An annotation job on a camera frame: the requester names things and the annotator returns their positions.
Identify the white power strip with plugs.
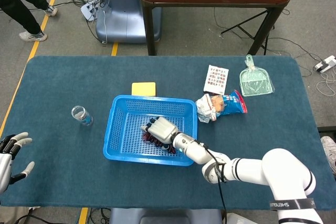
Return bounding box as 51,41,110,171
80,0,104,22

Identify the blue red snack bag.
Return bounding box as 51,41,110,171
209,89,248,119

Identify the blue plastic basket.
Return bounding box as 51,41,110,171
103,94,199,167

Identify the white sneaker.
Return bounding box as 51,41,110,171
320,136,336,175

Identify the clear glass jar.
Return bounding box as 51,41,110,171
70,105,94,126

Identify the blue table cloth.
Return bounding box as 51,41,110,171
0,55,324,210

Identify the person in black trousers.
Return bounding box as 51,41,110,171
0,0,59,42

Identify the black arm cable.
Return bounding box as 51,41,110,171
199,142,228,224

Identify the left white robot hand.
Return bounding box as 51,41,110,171
0,132,36,195

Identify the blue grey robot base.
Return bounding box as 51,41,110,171
95,0,162,44

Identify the white snack bag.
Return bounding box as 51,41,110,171
195,93,226,123

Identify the white power strip black plug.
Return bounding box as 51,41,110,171
312,55,336,74

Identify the grey blue robot chassis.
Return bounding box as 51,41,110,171
109,208,224,224

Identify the dark red grape bunch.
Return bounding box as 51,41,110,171
141,131,177,154

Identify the green dustpan in plastic bag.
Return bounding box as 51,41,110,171
239,54,276,97

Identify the white card with tile print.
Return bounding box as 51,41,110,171
203,65,229,95

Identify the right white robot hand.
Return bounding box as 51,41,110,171
140,116,180,149

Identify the yellow sticky note pad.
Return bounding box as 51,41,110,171
131,82,157,97

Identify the white floor cable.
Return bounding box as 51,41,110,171
316,71,336,98

